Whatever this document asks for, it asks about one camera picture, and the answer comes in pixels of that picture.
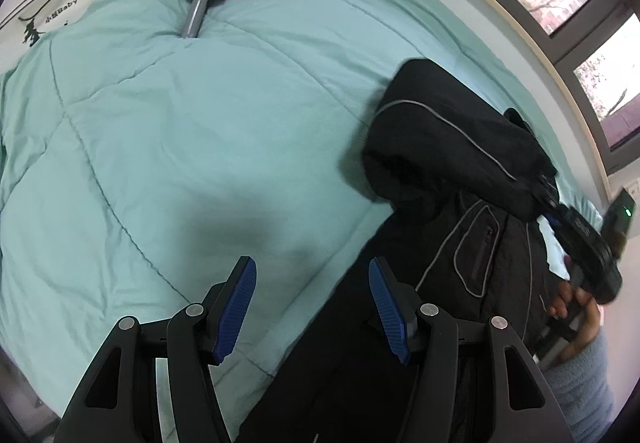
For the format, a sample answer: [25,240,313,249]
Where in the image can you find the wooden window sill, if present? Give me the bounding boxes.
[483,0,612,202]

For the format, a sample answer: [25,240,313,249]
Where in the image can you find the right hand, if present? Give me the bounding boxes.
[548,281,606,367]

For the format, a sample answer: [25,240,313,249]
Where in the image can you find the white paper shopping bag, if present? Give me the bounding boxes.
[1,0,94,73]

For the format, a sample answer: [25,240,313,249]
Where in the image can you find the grey fleece right forearm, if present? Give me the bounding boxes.
[544,330,614,442]

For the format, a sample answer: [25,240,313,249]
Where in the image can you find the black hooded jacket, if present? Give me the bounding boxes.
[239,59,556,442]

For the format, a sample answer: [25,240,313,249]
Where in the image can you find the mint green quilt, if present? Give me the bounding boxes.
[1,0,600,431]

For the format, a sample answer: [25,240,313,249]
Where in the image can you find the white wall socket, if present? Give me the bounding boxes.
[625,179,640,200]

